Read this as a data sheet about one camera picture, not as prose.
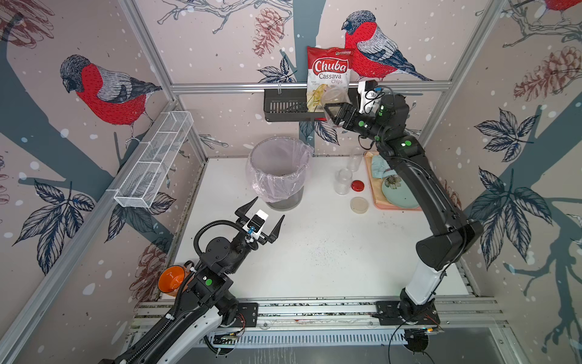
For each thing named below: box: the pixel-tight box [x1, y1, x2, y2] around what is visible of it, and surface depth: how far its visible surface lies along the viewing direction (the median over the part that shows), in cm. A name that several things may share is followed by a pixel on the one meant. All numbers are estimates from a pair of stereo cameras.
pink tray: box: [363, 150, 423, 211], surface depth 103 cm
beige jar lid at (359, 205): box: [350, 196, 370, 215], surface depth 103 cm
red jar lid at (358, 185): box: [350, 179, 365, 192], surface depth 112 cm
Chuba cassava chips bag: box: [306, 46, 355, 113], surface depth 85 cm
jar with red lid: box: [333, 168, 353, 196], surface depth 106 cm
